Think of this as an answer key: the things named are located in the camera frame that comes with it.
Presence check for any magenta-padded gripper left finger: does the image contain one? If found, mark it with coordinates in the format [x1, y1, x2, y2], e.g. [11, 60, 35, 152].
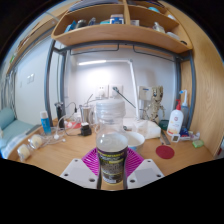
[59, 147, 103, 190]

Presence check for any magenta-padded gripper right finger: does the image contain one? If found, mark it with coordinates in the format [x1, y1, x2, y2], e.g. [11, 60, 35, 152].
[123, 147, 165, 190]

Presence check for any clear bottle with dark label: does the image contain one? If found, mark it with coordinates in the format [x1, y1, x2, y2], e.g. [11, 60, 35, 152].
[95, 98, 130, 185]

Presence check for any flat round red coaster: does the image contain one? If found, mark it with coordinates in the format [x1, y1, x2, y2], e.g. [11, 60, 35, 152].
[155, 144, 176, 160]

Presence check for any metal ruler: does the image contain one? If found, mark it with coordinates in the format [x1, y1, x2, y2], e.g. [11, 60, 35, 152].
[159, 129, 171, 146]

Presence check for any black charger block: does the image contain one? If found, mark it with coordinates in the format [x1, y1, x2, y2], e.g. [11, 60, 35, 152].
[79, 121, 93, 137]

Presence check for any small white thermometer clock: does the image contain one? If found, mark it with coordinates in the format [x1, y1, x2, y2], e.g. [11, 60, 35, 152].
[170, 133, 181, 143]

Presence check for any wrapped round bun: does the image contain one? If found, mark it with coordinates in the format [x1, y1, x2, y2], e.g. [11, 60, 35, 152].
[17, 143, 32, 163]
[29, 134, 44, 150]

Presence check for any blue and white tube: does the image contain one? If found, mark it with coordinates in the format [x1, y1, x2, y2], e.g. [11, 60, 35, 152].
[39, 110, 53, 135]

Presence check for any white pump bottle red pump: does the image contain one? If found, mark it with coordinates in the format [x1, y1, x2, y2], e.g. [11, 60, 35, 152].
[166, 99, 184, 137]

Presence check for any metal cup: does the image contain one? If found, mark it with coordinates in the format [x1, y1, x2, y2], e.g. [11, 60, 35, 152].
[79, 104, 94, 125]

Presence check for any black electric shaver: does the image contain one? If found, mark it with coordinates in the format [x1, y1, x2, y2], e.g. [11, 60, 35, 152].
[54, 101, 67, 129]

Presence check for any white and pink pack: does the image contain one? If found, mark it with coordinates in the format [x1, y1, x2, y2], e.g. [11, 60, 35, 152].
[186, 131, 202, 141]

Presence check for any light teal bed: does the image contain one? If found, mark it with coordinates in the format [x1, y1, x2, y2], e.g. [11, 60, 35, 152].
[0, 106, 41, 158]

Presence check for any white desk lamp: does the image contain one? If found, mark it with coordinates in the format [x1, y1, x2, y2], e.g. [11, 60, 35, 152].
[77, 59, 141, 119]

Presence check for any wooden shelf unit with items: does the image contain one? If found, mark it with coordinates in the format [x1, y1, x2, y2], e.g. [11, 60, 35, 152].
[51, 0, 194, 54]

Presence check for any black power cable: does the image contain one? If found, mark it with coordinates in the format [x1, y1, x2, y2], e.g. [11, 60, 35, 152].
[113, 87, 137, 109]

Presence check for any white card on wall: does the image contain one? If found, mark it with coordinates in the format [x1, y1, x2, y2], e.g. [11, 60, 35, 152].
[138, 85, 153, 101]

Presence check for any white wall outlet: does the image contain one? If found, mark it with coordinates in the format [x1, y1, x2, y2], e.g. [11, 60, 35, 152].
[109, 83, 124, 98]
[94, 84, 109, 99]

